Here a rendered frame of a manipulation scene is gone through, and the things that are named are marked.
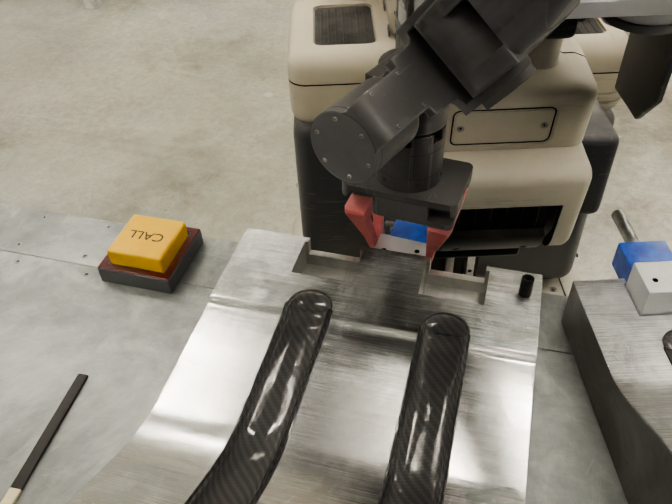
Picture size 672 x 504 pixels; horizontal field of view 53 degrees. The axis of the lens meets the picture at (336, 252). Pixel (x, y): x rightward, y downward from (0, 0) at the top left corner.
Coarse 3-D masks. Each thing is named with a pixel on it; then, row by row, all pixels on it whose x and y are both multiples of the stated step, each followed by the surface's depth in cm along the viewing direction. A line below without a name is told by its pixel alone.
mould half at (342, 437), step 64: (256, 256) 58; (384, 256) 57; (256, 320) 53; (384, 320) 52; (512, 320) 52; (192, 384) 49; (320, 384) 49; (384, 384) 48; (512, 384) 48; (128, 448) 44; (192, 448) 45; (320, 448) 45; (384, 448) 45; (512, 448) 44
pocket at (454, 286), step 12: (432, 276) 58; (444, 276) 57; (456, 276) 57; (468, 276) 57; (420, 288) 55; (432, 288) 58; (444, 288) 58; (456, 288) 58; (468, 288) 58; (480, 288) 57; (468, 300) 57; (480, 300) 57
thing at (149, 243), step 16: (128, 224) 70; (144, 224) 70; (160, 224) 70; (176, 224) 70; (128, 240) 68; (144, 240) 68; (160, 240) 68; (176, 240) 69; (112, 256) 67; (128, 256) 67; (144, 256) 66; (160, 256) 66
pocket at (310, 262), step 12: (300, 252) 58; (312, 252) 60; (324, 252) 60; (360, 252) 58; (300, 264) 59; (312, 264) 61; (324, 264) 60; (336, 264) 60; (348, 264) 60; (324, 276) 60; (336, 276) 60; (348, 276) 60
